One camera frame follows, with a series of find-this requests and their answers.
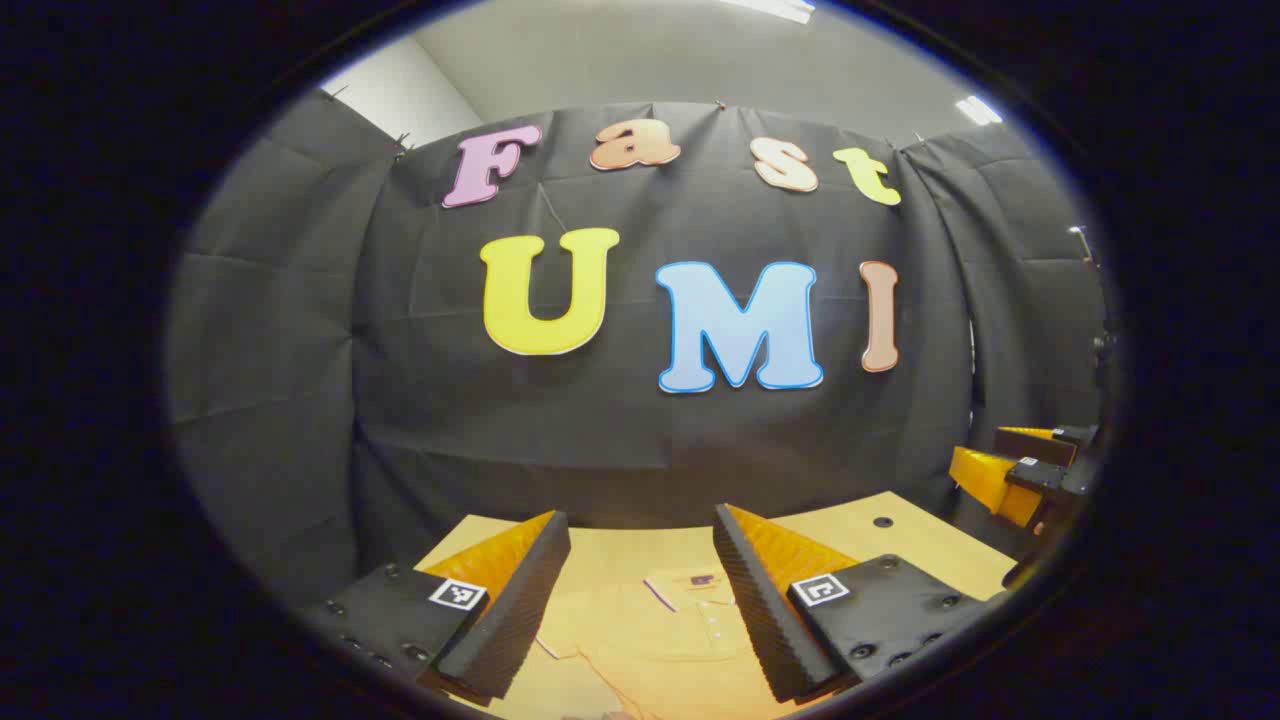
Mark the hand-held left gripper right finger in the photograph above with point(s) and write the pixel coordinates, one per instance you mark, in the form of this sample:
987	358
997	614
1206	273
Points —
765	620

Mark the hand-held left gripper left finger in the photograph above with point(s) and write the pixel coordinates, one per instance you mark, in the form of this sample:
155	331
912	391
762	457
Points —
505	610

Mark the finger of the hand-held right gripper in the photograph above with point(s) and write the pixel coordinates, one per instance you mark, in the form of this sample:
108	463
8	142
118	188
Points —
1040	447
985	480

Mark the orange polo T-shirt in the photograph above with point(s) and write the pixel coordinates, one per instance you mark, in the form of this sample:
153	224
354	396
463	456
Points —
680	660

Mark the black backdrop cloth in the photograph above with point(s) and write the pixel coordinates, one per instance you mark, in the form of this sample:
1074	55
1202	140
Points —
600	440

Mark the metal stand pole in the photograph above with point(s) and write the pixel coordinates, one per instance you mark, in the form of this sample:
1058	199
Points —
1085	245

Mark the ceiling light panel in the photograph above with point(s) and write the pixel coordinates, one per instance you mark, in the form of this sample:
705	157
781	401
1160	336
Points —
978	110
770	8

